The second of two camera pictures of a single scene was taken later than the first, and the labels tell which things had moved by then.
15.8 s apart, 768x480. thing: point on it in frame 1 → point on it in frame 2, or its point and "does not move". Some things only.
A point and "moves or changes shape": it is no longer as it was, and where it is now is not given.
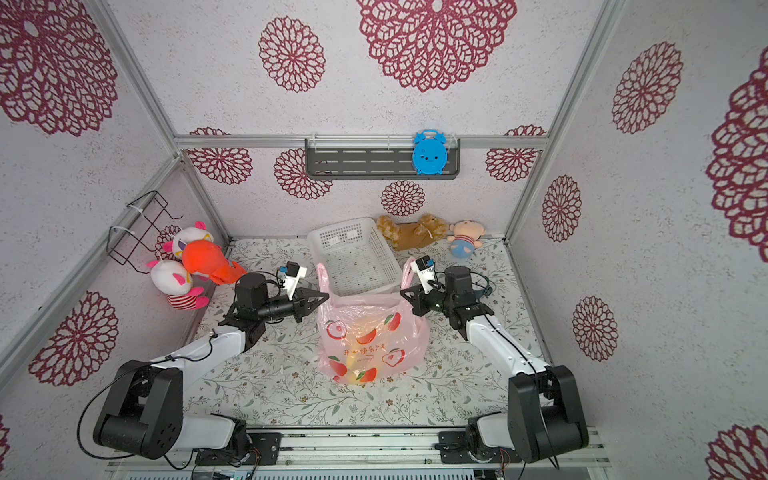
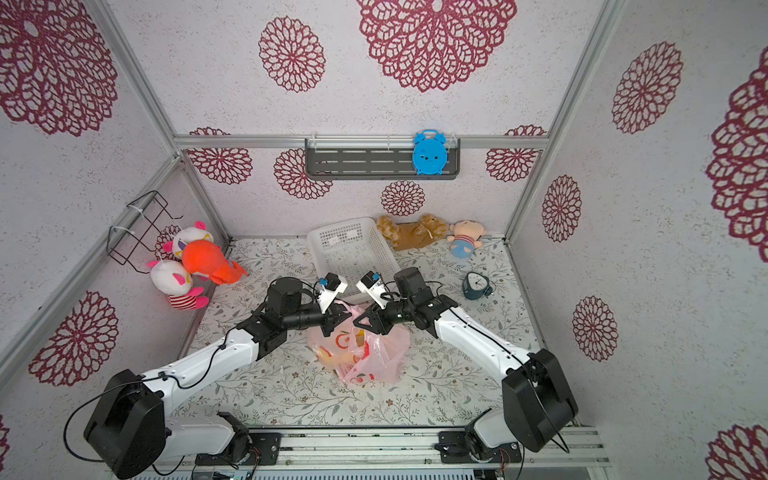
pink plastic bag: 366,337 moves or changes shape
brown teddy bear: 413,235 does not move
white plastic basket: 355,259 does not move
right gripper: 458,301 → 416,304
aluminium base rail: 366,446 does not move
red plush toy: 201,256 does not move
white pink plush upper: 186,236 does not move
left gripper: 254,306 → 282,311
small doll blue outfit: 465,238 does not move
